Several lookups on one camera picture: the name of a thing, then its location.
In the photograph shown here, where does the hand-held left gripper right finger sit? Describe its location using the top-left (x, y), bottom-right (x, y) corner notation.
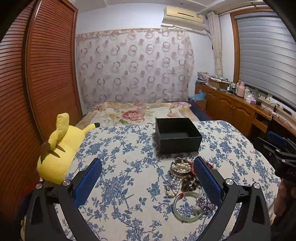
top-left (194, 156), bottom-right (271, 241)

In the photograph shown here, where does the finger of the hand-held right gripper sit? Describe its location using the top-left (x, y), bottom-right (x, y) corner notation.
top-left (254, 137), bottom-right (278, 168)
top-left (266, 131), bottom-right (289, 151)

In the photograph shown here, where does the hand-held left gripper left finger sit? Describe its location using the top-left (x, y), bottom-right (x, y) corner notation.
top-left (25, 158), bottom-right (102, 241)

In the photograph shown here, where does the brown wooden bead bracelet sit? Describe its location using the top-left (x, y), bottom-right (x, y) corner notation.
top-left (180, 174), bottom-right (201, 193)

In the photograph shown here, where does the purple crystal bracelet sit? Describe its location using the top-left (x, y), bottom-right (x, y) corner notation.
top-left (195, 194), bottom-right (216, 213)

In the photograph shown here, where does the white pearl necklace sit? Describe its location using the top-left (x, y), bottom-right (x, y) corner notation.
top-left (165, 160), bottom-right (193, 198)

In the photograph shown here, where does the black square box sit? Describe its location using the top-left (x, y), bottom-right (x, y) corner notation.
top-left (155, 117), bottom-right (203, 154)

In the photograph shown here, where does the person's right hand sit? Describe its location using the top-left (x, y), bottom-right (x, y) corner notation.
top-left (274, 180), bottom-right (296, 219)

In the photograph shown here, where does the silver metal bangle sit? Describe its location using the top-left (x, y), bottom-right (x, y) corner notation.
top-left (170, 158), bottom-right (186, 176)

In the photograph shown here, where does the yellow plush toy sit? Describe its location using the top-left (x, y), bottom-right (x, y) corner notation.
top-left (37, 113), bottom-right (100, 183)

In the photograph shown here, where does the green jade bangle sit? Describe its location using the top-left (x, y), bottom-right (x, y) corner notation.
top-left (172, 192), bottom-right (204, 223)

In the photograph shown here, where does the blue floral cloth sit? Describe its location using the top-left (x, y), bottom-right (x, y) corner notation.
top-left (20, 120), bottom-right (281, 241)

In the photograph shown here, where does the wooden cabinet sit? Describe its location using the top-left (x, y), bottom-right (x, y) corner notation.
top-left (194, 82), bottom-right (296, 139)

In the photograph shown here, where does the navy bed sheet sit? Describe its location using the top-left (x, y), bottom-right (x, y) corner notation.
top-left (188, 99), bottom-right (213, 121)

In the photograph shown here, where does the floral blanket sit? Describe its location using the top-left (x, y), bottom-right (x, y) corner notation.
top-left (75, 101), bottom-right (200, 128)

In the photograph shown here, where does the cardboard box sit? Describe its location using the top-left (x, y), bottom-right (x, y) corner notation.
top-left (207, 76), bottom-right (229, 90)

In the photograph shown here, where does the blue plastic bag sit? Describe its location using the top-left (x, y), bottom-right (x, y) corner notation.
top-left (188, 90), bottom-right (207, 101)

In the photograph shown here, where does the grey window blind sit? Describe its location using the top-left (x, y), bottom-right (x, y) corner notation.
top-left (236, 10), bottom-right (296, 99)

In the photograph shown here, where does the stack of patterned cloth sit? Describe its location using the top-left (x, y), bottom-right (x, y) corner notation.
top-left (197, 72), bottom-right (210, 84)

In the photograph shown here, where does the cream narrow curtain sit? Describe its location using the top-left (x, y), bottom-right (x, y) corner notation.
top-left (207, 11), bottom-right (223, 78)

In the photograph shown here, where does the wooden louvered wardrobe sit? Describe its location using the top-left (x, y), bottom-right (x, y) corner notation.
top-left (0, 0), bottom-right (84, 223)

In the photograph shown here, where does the cream air conditioner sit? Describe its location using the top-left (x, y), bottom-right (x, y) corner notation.
top-left (161, 6), bottom-right (206, 32)

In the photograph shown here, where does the red bead bracelet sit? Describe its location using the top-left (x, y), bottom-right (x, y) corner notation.
top-left (190, 161), bottom-right (216, 177)

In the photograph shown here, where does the wooden window frame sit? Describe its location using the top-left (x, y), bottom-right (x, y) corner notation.
top-left (230, 7), bottom-right (296, 105)

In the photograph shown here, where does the ring patterned sheer curtain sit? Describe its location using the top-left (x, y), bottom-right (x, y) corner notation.
top-left (76, 28), bottom-right (194, 109)

